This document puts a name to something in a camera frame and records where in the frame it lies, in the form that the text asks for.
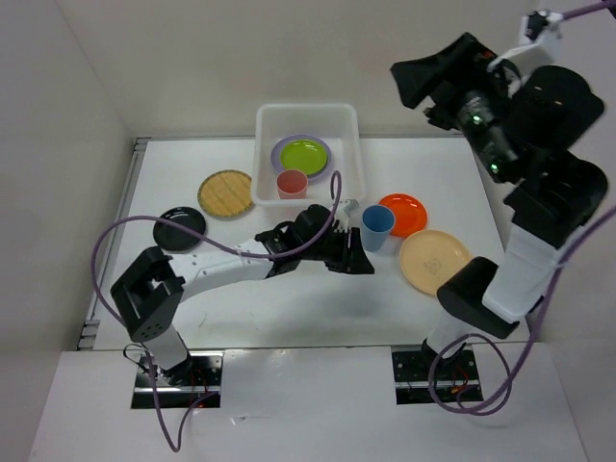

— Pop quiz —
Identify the beige plastic plate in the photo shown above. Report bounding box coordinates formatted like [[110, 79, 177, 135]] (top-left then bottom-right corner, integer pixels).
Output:
[[398, 230, 473, 296]]

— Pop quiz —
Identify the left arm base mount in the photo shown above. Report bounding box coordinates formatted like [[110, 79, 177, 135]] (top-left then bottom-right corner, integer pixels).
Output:
[[131, 350, 223, 410]]

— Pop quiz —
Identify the black round plate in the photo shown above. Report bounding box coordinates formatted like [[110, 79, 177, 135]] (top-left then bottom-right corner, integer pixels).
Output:
[[152, 205, 209, 252]]

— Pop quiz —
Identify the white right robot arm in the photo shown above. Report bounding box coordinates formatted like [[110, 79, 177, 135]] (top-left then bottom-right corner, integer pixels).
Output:
[[391, 34, 608, 378]]

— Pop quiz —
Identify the round bamboo mat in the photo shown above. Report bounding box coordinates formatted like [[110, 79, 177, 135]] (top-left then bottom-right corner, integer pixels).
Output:
[[196, 169, 254, 219]]

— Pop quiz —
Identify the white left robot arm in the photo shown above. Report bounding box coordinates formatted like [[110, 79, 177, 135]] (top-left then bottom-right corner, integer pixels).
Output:
[[111, 205, 374, 385]]

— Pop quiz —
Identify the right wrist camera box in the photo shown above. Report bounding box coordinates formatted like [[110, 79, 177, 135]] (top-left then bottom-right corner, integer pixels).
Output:
[[519, 10, 564, 61]]

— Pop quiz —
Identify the green plastic plate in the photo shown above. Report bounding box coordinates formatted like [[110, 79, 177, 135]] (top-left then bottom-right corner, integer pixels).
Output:
[[278, 137, 330, 176]]

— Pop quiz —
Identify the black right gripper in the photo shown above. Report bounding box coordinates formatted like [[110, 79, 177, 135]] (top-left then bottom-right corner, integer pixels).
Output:
[[386, 30, 521, 183]]

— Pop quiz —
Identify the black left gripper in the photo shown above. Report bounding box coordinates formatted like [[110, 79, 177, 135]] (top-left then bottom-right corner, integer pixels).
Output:
[[300, 225, 374, 274]]

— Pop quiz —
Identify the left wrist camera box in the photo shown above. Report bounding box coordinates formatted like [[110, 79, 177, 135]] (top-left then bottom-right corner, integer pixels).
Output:
[[339, 199, 360, 217]]

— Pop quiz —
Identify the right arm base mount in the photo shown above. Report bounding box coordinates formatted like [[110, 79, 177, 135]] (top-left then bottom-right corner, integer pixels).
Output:
[[391, 346, 483, 405]]

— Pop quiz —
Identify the orange plastic plate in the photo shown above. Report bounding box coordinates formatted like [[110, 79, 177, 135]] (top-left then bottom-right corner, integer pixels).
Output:
[[378, 192, 428, 238]]

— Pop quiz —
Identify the purple plastic plate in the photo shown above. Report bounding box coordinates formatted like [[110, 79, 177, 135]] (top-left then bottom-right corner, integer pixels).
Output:
[[270, 134, 333, 184]]

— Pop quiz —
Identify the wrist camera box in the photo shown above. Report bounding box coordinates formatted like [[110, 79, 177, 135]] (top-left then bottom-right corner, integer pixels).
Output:
[[519, 10, 564, 61], [339, 199, 360, 217]]

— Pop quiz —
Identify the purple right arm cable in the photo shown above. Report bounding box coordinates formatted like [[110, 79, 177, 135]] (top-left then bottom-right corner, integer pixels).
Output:
[[426, 0, 616, 417]]

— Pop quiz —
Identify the translucent white plastic bin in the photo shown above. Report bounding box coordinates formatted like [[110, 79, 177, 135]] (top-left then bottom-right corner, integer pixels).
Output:
[[251, 103, 367, 211]]

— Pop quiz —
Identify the blue plastic cup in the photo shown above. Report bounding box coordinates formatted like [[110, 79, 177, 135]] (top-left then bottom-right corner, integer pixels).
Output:
[[360, 204, 396, 252]]

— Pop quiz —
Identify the pink plastic cup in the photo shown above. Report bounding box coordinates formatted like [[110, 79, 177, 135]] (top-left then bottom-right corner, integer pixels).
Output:
[[276, 169, 308, 199]]

